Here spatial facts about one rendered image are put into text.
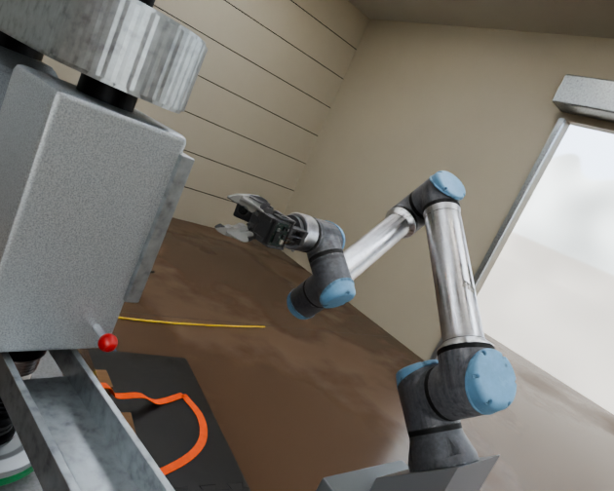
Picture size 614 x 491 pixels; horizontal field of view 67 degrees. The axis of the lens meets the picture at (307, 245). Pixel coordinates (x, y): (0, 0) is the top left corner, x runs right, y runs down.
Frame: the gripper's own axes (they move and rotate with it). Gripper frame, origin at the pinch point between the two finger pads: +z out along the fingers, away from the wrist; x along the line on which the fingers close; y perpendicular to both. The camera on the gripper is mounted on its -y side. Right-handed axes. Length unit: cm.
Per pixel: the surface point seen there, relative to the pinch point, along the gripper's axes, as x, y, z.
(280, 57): -128, -474, -410
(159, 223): 3.7, 4.1, 16.3
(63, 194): 2.4, 2.8, 32.5
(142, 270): 12.9, 4.1, 15.9
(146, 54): -20.9, 5.6, 29.4
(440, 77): -184, -271, -503
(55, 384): 35.1, 5.1, 24.5
